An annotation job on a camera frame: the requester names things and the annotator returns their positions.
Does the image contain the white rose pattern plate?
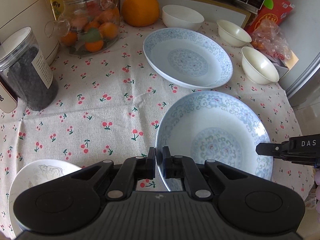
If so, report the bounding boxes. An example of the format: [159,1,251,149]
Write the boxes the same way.
[8,159,81,238]

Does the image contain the blue patterned plate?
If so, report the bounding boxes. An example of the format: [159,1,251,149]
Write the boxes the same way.
[156,91,273,180]
[143,28,233,90]

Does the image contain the glass jar with tangerines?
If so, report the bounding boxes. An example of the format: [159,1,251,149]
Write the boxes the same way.
[44,0,120,56]

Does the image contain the red gift box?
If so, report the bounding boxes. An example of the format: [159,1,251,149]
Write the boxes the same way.
[245,0,295,34]

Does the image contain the white air fryer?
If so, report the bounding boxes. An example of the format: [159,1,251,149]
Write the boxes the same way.
[0,0,59,64]

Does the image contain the large orange on table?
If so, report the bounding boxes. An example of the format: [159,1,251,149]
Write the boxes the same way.
[121,0,159,27]

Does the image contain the clear jar dark contents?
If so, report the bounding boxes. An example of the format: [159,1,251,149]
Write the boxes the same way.
[1,26,59,111]

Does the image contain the plastic bag of fruit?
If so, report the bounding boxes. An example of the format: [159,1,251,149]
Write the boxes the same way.
[251,19,292,60]

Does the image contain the large white bowl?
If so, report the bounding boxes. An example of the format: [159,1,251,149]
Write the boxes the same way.
[162,4,204,31]

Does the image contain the white blue cardboard box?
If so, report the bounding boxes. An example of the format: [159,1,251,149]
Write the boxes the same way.
[270,52,299,80]

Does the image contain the small cream bowl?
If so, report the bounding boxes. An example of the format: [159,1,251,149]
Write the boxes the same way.
[216,20,252,47]
[241,47,279,85]

